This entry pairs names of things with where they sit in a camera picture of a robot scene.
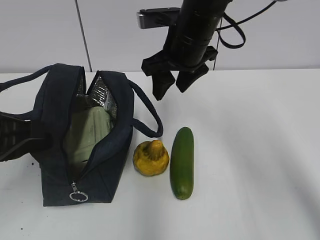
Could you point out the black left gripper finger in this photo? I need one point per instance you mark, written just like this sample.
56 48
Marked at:
26 134

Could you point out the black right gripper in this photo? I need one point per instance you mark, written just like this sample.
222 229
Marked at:
180 52

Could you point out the dark blue lunch bag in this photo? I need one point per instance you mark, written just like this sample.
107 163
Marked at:
64 92

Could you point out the green lidded food container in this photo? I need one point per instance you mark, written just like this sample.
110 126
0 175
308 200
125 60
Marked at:
87 128

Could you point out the yellow toy squash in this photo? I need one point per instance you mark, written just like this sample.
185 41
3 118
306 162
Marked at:
150 158

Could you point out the green cucumber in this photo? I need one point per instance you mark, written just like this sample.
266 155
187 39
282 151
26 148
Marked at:
181 170

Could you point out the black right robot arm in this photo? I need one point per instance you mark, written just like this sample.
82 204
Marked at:
199 16

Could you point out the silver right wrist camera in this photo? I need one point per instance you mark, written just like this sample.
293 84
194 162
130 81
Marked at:
157 17

